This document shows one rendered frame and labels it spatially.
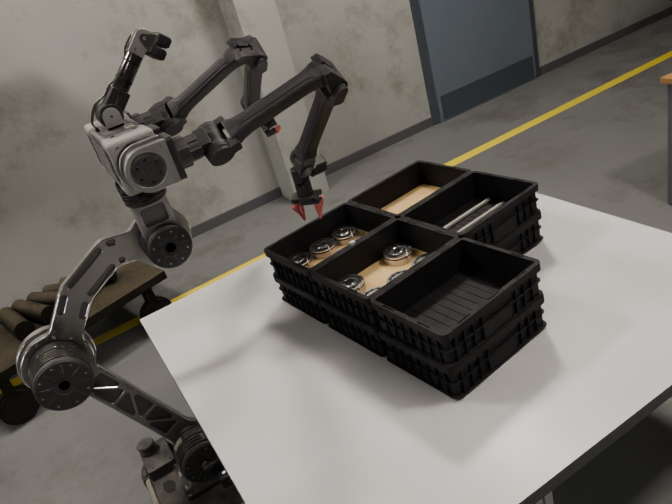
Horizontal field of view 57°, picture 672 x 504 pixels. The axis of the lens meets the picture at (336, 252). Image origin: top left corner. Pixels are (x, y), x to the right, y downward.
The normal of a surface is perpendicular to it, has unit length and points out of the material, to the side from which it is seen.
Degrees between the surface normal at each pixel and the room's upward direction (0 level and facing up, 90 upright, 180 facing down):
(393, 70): 90
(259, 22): 90
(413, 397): 0
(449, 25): 90
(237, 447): 0
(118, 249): 90
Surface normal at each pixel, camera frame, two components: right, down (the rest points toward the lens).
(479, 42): 0.49, 0.30
